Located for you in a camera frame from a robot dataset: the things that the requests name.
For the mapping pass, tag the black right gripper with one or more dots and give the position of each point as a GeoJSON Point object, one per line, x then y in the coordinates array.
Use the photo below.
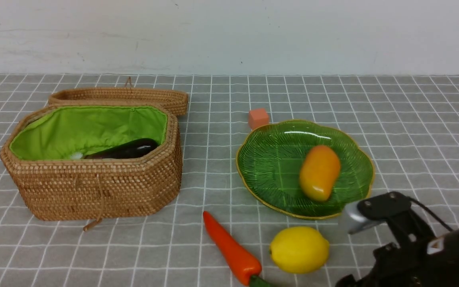
{"type": "Point", "coordinates": [396, 264]}

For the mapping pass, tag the yellow lemon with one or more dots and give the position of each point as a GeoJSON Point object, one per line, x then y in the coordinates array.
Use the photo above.
{"type": "Point", "coordinates": [299, 250]}

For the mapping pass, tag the orange yellow mango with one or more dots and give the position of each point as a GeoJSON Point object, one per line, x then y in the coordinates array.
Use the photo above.
{"type": "Point", "coordinates": [319, 172]}

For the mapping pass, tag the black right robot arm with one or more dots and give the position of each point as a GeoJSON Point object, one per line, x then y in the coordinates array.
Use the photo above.
{"type": "Point", "coordinates": [426, 262]}

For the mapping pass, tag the orange carrot green stem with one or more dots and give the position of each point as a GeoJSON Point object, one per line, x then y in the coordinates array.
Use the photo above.
{"type": "Point", "coordinates": [244, 266]}

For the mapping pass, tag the green glass leaf plate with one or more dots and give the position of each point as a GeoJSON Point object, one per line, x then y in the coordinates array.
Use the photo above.
{"type": "Point", "coordinates": [270, 159]}

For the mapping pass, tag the small orange cube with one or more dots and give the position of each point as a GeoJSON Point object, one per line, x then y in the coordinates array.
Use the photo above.
{"type": "Point", "coordinates": [258, 118]}

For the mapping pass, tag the woven rattan basket lid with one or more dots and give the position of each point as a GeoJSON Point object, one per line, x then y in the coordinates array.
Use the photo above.
{"type": "Point", "coordinates": [174, 101]}

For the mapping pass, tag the dark purple eggplant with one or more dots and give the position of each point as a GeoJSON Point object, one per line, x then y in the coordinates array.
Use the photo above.
{"type": "Point", "coordinates": [129, 150]}

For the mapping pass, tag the woven rattan basket green lining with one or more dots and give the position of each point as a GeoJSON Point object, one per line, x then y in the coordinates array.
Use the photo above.
{"type": "Point", "coordinates": [43, 157]}

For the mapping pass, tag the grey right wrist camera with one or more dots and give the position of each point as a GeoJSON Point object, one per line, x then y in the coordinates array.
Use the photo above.
{"type": "Point", "coordinates": [364, 214]}

